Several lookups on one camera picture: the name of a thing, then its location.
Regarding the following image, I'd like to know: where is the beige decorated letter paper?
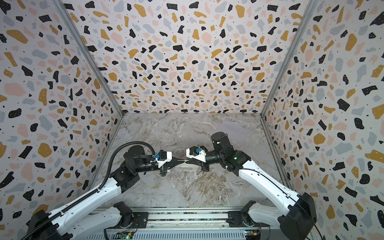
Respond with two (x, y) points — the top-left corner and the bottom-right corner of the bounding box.
(176, 161), (200, 169)

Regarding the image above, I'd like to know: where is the pale lilac envelope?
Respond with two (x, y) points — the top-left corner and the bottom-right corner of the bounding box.
(217, 121), (249, 138)

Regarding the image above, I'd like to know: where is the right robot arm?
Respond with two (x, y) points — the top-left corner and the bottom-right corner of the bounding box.
(186, 132), (317, 240)

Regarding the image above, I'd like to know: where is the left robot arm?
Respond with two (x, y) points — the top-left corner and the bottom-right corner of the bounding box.
(23, 141), (185, 240)

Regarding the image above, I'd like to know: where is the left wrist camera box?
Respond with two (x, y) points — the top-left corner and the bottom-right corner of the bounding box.
(154, 150), (173, 169)

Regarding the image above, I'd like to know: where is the black corrugated cable conduit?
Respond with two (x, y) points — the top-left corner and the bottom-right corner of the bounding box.
(20, 140), (156, 240)

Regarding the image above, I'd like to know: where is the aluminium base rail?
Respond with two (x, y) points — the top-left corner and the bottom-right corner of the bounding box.
(56, 206), (319, 240)

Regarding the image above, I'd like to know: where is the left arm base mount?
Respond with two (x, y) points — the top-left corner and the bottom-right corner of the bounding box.
(103, 202), (149, 230)

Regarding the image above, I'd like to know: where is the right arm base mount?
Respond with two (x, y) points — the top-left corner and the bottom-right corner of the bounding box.
(226, 200), (270, 229)

